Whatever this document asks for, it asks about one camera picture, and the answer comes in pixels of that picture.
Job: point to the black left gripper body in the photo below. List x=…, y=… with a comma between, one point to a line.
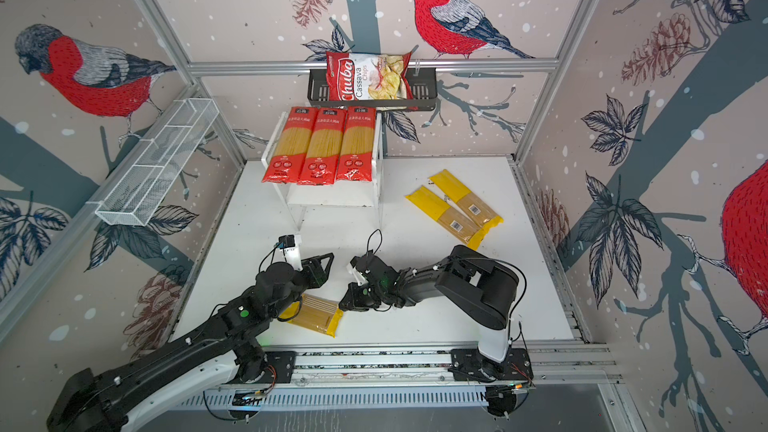
x=298, y=287

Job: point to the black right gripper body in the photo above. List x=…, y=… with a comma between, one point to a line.
x=382, y=293

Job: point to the yellow Pastatime pasta bag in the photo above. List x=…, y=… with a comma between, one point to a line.
x=315, y=314

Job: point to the red spaghetti bag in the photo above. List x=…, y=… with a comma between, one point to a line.
x=321, y=160
x=355, y=158
x=287, y=161

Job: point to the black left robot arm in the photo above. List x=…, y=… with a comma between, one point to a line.
x=221, y=349

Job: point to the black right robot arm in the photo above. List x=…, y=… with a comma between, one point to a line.
x=487, y=290

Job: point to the white two-tier shelf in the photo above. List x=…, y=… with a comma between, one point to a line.
x=298, y=199

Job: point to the red cassava chips bag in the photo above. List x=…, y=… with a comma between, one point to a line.
x=362, y=76

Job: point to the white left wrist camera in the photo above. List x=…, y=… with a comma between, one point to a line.
x=289, y=245

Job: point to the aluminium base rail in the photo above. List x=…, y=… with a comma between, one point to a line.
x=399, y=377

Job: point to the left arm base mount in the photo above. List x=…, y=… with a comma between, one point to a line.
x=270, y=367

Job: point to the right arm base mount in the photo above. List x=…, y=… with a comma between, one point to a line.
x=471, y=365

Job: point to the white wire mesh basket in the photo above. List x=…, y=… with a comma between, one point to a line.
x=162, y=155

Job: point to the black wall basket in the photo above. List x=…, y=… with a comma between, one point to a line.
x=422, y=82

